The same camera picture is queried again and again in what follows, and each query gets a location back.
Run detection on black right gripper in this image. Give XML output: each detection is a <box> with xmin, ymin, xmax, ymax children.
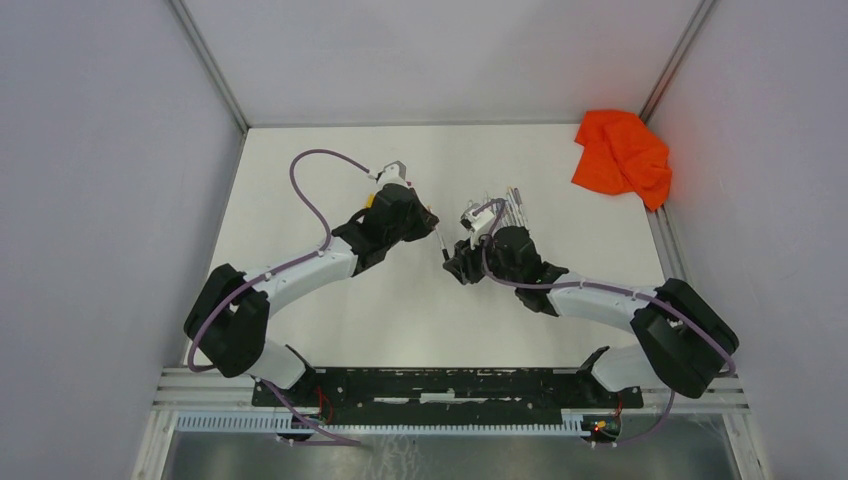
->
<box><xmin>442</xmin><ymin>228</ymin><xmax>521</xmax><ymax>289</ymax></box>

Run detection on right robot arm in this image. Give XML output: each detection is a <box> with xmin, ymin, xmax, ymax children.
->
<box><xmin>442</xmin><ymin>226</ymin><xmax>739</xmax><ymax>408</ymax></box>

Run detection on aluminium frame rail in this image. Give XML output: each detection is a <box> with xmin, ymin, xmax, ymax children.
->
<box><xmin>152</xmin><ymin>367</ymin><xmax>751</xmax><ymax>415</ymax></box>

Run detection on white slotted cable duct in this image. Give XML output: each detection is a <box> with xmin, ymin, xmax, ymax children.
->
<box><xmin>175</xmin><ymin>409</ymin><xmax>621</xmax><ymax>437</ymax></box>

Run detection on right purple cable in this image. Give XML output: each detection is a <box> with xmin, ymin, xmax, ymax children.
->
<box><xmin>471</xmin><ymin>198</ymin><xmax>738</xmax><ymax>448</ymax></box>

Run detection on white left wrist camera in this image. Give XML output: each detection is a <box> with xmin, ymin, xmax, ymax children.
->
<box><xmin>375</xmin><ymin>161</ymin><xmax>409</xmax><ymax>188</ymax></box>

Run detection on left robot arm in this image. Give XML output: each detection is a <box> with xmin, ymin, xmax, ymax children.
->
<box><xmin>184</xmin><ymin>184</ymin><xmax>439</xmax><ymax>408</ymax></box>

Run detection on black capped horizontal marker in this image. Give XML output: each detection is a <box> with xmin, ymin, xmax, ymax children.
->
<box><xmin>434</xmin><ymin>226</ymin><xmax>451</xmax><ymax>261</ymax></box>

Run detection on orange cloth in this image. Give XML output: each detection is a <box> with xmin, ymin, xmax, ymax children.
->
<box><xmin>572</xmin><ymin>110</ymin><xmax>672</xmax><ymax>211</ymax></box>

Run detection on yellow capped marker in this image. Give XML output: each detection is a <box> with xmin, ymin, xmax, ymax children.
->
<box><xmin>506</xmin><ymin>186</ymin><xmax>520</xmax><ymax>226</ymax></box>

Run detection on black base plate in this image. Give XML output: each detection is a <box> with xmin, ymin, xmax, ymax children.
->
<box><xmin>282</xmin><ymin>367</ymin><xmax>644</xmax><ymax>426</ymax></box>

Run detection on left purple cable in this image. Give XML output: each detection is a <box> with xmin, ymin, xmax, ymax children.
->
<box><xmin>186</xmin><ymin>149</ymin><xmax>364</xmax><ymax>446</ymax></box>

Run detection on purple cable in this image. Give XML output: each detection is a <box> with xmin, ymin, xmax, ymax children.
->
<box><xmin>186</xmin><ymin>149</ymin><xmax>364</xmax><ymax>446</ymax></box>
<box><xmin>471</xmin><ymin>198</ymin><xmax>738</xmax><ymax>448</ymax></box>

